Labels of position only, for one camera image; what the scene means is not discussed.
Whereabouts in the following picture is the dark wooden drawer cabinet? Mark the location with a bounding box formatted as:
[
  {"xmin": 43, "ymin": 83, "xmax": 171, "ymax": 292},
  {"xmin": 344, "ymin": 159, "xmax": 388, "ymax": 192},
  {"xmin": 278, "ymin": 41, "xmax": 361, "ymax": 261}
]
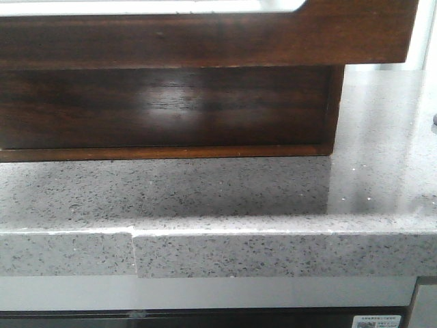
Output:
[{"xmin": 0, "ymin": 63, "xmax": 346, "ymax": 163}]

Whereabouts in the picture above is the wooden drawer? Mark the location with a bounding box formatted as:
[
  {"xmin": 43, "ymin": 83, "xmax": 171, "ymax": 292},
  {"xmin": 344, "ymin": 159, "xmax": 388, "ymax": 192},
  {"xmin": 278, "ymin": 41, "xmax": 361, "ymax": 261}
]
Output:
[
  {"xmin": 1, "ymin": 1, "xmax": 418, "ymax": 70},
  {"xmin": 0, "ymin": 65, "xmax": 331, "ymax": 150}
]

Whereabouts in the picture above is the black appliance under counter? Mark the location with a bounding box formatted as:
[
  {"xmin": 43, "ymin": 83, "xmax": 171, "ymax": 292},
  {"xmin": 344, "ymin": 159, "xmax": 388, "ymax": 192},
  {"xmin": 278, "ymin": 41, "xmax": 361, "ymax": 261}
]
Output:
[{"xmin": 1, "ymin": 307, "xmax": 408, "ymax": 327}]

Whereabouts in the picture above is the white QR code sticker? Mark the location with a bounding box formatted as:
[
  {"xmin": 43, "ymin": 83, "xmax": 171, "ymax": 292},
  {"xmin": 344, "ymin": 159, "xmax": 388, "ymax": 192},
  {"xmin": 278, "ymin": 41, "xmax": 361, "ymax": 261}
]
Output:
[{"xmin": 352, "ymin": 315, "xmax": 402, "ymax": 328}]

